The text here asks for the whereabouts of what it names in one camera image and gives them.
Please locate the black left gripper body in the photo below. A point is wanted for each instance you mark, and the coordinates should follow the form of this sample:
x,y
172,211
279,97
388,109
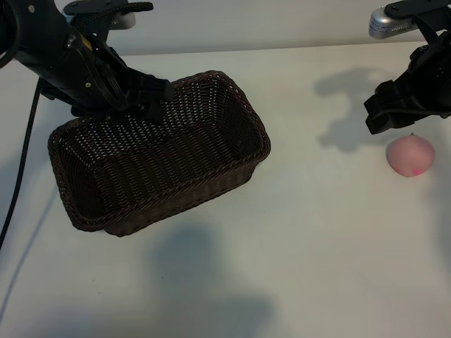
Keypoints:
x,y
81,91

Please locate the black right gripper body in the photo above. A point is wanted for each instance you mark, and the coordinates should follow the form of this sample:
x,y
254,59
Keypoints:
x,y
426,88

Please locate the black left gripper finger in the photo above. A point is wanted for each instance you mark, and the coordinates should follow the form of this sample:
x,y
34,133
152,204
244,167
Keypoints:
x,y
155,112

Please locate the dark brown wicker basket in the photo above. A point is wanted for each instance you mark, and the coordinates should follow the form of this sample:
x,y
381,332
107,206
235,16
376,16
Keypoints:
x,y
158,165

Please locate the pink peach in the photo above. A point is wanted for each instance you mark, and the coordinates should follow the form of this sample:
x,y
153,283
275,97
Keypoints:
x,y
410,155

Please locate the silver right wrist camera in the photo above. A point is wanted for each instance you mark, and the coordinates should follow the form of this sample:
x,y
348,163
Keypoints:
x,y
384,26

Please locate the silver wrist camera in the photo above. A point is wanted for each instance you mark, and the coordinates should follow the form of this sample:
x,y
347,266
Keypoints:
x,y
123,22
384,26

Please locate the black right camera mount bracket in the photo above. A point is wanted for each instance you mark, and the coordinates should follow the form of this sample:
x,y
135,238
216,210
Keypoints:
x,y
415,8

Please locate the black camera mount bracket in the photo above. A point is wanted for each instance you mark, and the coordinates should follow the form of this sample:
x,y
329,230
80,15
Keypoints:
x,y
105,7
415,8

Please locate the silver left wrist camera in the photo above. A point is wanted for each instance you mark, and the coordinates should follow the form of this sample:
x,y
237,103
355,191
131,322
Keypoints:
x,y
123,22

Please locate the black left camera mount bracket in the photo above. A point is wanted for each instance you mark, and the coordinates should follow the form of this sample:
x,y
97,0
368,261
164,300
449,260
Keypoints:
x,y
105,7

